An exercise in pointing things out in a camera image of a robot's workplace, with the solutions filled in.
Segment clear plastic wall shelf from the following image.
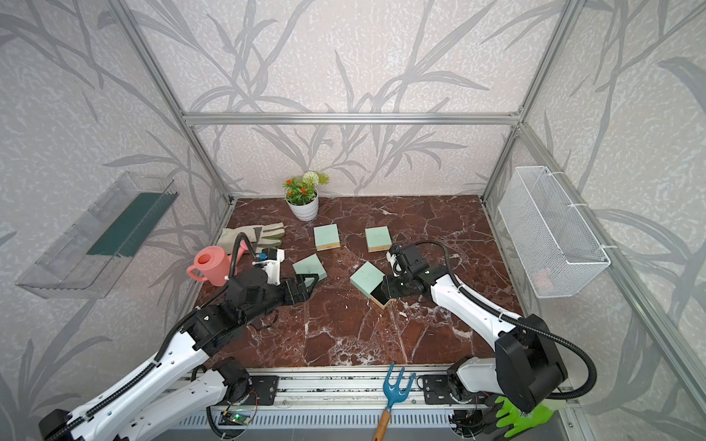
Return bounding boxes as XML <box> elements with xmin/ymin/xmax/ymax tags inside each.
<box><xmin>16</xmin><ymin>172</ymin><xmax>179</xmax><ymax>300</ymax></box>

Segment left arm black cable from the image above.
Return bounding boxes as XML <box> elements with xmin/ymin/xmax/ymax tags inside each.
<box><xmin>46</xmin><ymin>232</ymin><xmax>260</xmax><ymax>441</ymax></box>

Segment beige gardening gloves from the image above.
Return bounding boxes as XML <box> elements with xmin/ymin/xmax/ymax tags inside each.
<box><xmin>216</xmin><ymin>222</ymin><xmax>285</xmax><ymax>254</ymax></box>

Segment blue hand rake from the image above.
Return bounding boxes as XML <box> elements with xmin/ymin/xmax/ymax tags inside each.
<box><xmin>372</xmin><ymin>363</ymin><xmax>417</xmax><ymax>441</ymax></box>

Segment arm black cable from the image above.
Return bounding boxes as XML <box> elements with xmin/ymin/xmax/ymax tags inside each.
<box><xmin>46</xmin><ymin>232</ymin><xmax>260</xmax><ymax>441</ymax></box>
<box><xmin>413</xmin><ymin>241</ymin><xmax>599</xmax><ymax>401</ymax></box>

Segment pink watering can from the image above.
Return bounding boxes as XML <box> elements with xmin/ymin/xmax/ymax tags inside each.
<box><xmin>186</xmin><ymin>244</ymin><xmax>247</xmax><ymax>288</ymax></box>

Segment mint drawer jewelry box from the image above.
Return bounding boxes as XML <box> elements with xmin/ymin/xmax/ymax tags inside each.
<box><xmin>350</xmin><ymin>262</ymin><xmax>390</xmax><ymax>310</ymax></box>

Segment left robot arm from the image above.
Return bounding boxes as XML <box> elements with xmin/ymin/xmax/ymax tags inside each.
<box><xmin>40</xmin><ymin>266</ymin><xmax>318</xmax><ymax>440</ymax></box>

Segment white wire mesh basket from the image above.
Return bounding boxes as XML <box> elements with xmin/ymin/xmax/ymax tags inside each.
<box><xmin>498</xmin><ymin>165</ymin><xmax>610</xmax><ymax>299</ymax></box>

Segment potted plant white pot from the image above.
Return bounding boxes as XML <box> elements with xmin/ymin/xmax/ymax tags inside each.
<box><xmin>283</xmin><ymin>171</ymin><xmax>329</xmax><ymax>222</ymax></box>

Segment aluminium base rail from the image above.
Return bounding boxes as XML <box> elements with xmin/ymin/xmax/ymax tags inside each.
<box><xmin>112</xmin><ymin>366</ymin><xmax>586</xmax><ymax>428</ymax></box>

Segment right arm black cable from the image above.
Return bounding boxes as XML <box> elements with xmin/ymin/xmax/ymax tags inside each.
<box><xmin>413</xmin><ymin>241</ymin><xmax>599</xmax><ymax>401</ymax></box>

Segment green work glove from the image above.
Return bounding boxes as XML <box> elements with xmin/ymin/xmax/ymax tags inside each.
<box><xmin>483</xmin><ymin>394</ymin><xmax>555</xmax><ymax>440</ymax></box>

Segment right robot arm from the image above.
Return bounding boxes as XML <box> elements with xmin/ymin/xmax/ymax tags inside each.
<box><xmin>384</xmin><ymin>262</ymin><xmax>568</xmax><ymax>413</ymax></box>

